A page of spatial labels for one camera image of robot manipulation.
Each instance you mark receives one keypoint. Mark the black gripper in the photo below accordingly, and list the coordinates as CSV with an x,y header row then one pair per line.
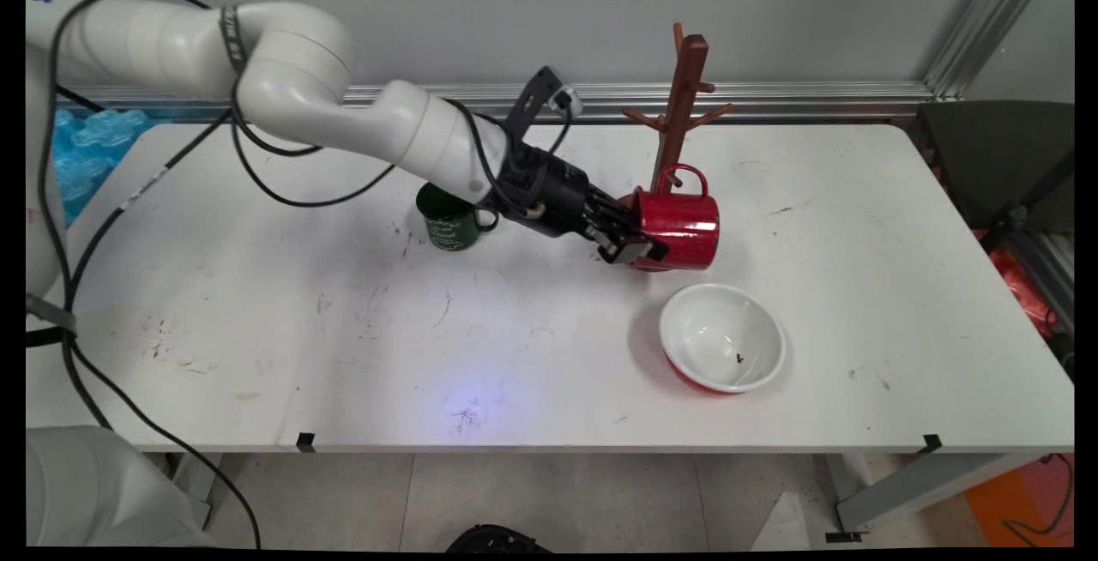
x,y
553,196

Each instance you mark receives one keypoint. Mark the red enamel mug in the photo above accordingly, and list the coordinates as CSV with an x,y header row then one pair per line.
x,y
686,226

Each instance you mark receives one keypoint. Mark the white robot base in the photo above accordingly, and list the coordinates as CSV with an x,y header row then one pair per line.
x,y
94,492

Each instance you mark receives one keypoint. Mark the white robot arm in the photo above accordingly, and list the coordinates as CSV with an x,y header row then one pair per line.
x,y
300,81

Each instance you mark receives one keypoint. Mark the white bowl with red outside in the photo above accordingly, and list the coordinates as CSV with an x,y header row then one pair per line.
x,y
720,338

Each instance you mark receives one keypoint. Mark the brown wooden mug tree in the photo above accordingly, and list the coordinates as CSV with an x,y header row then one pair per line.
x,y
686,89

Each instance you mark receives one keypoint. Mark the green enamel mug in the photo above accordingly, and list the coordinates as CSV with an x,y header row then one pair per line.
x,y
450,231

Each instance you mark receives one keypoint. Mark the black round floor object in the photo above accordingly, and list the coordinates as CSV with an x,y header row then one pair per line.
x,y
493,539

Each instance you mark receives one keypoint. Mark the black tape tab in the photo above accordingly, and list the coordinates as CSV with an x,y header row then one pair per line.
x,y
932,443
305,442

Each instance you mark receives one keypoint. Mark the dark grey panel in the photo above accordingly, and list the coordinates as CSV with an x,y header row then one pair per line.
x,y
995,158

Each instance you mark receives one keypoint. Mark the grey metal table leg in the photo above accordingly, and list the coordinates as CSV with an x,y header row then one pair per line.
x,y
909,488

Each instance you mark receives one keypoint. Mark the orange plastic bag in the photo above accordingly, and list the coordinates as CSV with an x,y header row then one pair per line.
x,y
1021,286

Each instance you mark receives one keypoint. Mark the orange floor mat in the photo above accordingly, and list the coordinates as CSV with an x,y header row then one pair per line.
x,y
1012,501

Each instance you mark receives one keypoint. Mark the blue bubble wrap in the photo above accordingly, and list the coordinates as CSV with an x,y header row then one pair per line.
x,y
86,158

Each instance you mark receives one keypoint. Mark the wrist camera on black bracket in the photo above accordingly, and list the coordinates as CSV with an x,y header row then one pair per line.
x,y
549,98

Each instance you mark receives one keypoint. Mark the aluminium frame rail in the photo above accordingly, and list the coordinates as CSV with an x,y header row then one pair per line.
x,y
772,102

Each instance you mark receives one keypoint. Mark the aluminium frame post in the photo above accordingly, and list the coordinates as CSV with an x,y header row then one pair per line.
x,y
986,29

